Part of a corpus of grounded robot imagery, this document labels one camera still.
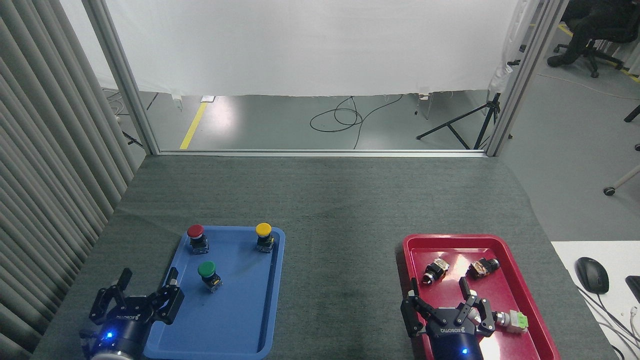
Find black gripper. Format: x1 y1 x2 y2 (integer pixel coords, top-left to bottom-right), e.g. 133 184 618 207
400 276 497 360
81 267 185 360

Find green push button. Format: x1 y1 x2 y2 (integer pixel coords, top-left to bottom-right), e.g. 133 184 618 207
197 260 223 293

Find red push button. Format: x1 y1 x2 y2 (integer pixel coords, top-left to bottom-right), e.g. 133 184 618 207
186 224 210 255

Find yellow push button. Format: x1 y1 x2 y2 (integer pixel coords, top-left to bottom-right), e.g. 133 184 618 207
255 222 275 254

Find red plastic tray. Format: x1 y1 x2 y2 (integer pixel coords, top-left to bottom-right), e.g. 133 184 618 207
402 233 562 360

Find blue plastic tray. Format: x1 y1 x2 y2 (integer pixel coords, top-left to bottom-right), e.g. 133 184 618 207
142 225 287 360

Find black computer mouse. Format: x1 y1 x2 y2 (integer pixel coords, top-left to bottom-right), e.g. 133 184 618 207
574 256 610 295

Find grey felt table cover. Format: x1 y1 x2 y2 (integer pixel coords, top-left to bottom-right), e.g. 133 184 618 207
30 155 618 360

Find white desk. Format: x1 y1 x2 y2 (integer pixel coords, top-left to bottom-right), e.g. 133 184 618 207
550 240 640 360

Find grey pleated curtain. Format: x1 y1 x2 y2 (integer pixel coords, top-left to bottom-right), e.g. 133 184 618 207
0 0 138 360

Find black tripod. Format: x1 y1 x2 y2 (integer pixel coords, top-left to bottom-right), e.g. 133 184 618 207
415 93 502 151

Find white stand leg with wheel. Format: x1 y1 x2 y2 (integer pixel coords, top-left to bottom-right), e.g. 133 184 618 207
603 165 640 197

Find black office chair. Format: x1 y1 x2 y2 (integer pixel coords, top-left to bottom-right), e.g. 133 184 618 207
552 20 640 79

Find white backdrop sheet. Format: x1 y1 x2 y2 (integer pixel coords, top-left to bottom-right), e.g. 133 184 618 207
59 0 543 98

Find black selector switch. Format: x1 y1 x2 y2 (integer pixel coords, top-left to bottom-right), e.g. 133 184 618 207
421 258 450 286

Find black knob switch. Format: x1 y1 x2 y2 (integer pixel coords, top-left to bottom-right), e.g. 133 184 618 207
466 257 501 280

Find silver switch with green block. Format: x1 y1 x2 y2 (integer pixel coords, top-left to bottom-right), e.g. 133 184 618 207
492 310 529 335

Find grey desk cables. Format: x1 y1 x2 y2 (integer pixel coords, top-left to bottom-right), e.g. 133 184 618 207
575 285 640 353

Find silver frame rail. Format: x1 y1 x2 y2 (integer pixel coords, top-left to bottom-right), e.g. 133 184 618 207
157 148 488 159

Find black floor cable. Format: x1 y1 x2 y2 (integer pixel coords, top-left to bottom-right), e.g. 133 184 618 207
309 95 404 150

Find silver frame post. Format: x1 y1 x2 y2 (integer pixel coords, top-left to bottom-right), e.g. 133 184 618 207
81 0 161 156
486 0 571 158

